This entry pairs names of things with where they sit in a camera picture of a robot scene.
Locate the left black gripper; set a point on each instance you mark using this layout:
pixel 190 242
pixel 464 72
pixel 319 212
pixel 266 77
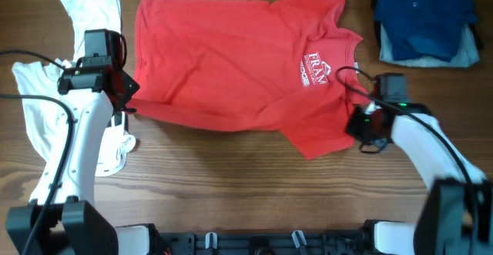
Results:
pixel 132 87

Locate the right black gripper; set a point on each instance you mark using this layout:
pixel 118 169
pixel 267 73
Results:
pixel 353 123

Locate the red t-shirt white print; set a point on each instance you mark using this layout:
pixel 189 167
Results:
pixel 235 65

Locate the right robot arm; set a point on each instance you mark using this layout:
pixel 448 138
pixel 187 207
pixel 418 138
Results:
pixel 457 215

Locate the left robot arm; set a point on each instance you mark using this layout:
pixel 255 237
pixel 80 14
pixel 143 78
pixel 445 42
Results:
pixel 60 217

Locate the folded light grey garment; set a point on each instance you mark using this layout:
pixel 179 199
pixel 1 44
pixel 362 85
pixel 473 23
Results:
pixel 468 52

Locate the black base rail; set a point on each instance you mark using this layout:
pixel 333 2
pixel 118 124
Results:
pixel 331 242

